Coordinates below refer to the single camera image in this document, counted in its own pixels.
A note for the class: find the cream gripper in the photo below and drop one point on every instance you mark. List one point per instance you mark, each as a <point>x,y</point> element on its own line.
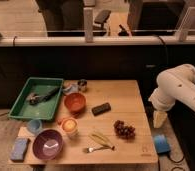
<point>159,118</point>

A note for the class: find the dark red grape bunch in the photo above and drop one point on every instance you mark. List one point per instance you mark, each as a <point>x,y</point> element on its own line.
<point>124,131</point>

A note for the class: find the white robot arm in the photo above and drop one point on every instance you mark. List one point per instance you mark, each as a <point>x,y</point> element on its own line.
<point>174,84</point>

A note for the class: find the red bowl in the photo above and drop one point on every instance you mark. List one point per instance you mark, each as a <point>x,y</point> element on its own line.
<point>75,102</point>

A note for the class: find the purple bowl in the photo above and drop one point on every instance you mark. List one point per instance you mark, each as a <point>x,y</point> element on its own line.
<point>47,144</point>

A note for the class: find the wooden board table top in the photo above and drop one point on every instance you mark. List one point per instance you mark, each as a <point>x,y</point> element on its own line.
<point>126,105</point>

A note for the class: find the black rectangular block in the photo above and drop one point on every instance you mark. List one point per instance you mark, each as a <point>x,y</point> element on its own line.
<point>101,109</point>

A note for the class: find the silver fork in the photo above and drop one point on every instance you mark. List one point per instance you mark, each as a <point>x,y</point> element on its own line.
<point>92,149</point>

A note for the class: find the metal can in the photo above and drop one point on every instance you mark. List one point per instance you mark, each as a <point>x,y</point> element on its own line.
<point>82,85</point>

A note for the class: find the orange cup with yellow inside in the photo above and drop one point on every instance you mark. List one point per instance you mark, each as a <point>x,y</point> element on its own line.
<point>70,127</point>

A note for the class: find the blue grey cloth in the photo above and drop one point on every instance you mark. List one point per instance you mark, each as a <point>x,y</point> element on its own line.
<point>72,88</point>

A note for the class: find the black office chair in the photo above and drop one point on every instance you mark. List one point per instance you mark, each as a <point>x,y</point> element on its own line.
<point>99,22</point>

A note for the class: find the green plastic tray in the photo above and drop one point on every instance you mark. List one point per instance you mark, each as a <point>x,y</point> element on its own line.
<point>45,110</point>

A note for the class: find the small light blue cup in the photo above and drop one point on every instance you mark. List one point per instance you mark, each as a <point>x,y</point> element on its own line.
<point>34,126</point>

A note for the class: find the dark tool in tray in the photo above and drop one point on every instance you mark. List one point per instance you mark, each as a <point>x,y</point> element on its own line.
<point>34,99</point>

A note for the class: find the blue sponge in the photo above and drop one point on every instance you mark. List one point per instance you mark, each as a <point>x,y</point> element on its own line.
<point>19,149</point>

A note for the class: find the white horizontal rail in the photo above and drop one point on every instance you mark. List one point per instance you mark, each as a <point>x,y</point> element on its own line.
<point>97,41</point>

